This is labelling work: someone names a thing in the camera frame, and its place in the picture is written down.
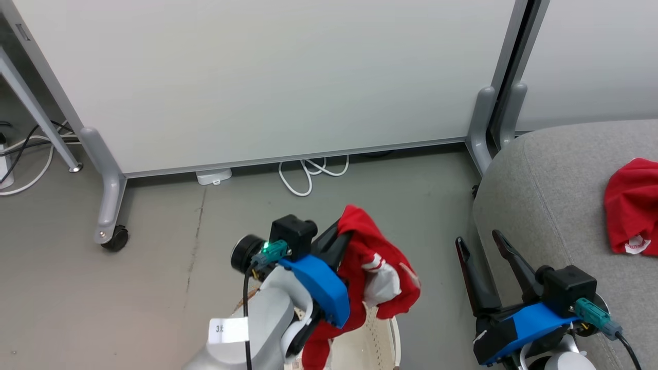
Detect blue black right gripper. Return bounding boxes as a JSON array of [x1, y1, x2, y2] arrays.
[[455, 229, 581, 366]]

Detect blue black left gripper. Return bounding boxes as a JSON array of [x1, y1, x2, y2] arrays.
[[279, 221, 355, 358]]

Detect red garment white stripes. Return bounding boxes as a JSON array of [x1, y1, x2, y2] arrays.
[[302, 205, 422, 370]]

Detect grey fabric sofa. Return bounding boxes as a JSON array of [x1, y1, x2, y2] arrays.
[[472, 119, 658, 370]]

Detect beige plastic laundry basket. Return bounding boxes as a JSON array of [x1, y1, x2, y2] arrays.
[[231, 288, 401, 370]]

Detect white paper label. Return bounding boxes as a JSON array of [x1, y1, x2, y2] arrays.
[[208, 317, 250, 344]]

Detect small white plastic box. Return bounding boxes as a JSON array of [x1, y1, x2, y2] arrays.
[[195, 168, 233, 186]]

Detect red garment white label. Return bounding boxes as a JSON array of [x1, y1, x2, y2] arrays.
[[604, 158, 658, 256]]

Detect large white partition panel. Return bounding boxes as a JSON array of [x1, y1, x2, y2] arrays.
[[0, 0, 530, 245]]

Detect large black caster wheel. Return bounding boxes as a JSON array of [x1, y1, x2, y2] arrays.
[[101, 225, 129, 252]]

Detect white metal table leg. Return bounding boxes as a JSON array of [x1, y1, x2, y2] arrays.
[[0, 46, 83, 173]]

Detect white power strip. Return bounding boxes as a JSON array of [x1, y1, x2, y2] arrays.
[[0, 144, 15, 190]]

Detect coiled white cable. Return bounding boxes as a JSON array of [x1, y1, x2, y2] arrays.
[[278, 154, 350, 197]]

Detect black cable teal connector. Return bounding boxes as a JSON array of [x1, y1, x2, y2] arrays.
[[242, 239, 289, 370], [574, 298, 643, 370]]

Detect long white floor cable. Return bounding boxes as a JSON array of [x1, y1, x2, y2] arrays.
[[0, 131, 55, 197]]

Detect white cables on floor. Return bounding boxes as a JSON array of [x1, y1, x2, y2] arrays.
[[0, 121, 77, 186]]

